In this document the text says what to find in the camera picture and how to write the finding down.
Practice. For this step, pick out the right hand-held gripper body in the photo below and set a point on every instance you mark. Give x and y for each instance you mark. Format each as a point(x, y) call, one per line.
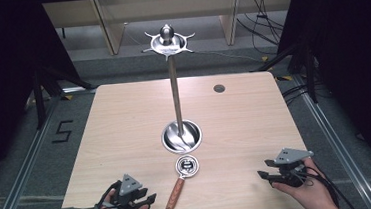
point(291, 156)

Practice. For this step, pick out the tall steel utensil rack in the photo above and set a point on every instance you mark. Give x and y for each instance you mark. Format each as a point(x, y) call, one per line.
point(175, 95)

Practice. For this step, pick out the light wooden bench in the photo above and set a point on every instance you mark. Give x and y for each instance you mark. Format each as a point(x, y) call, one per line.
point(165, 5)

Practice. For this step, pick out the person's right hand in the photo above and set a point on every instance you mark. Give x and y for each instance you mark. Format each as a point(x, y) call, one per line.
point(311, 196)

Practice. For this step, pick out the black curtain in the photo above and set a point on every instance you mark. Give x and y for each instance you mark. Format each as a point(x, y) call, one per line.
point(7, 81)
point(354, 64)

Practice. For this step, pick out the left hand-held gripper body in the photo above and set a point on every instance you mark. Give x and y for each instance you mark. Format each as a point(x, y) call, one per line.
point(126, 186)

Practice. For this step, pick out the black tripod stand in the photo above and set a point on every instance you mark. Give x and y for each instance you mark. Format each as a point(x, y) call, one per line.
point(310, 74)
point(39, 96)

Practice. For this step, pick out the aluminium floor rail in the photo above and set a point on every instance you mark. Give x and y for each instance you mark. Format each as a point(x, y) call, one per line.
point(21, 174)
point(337, 146)

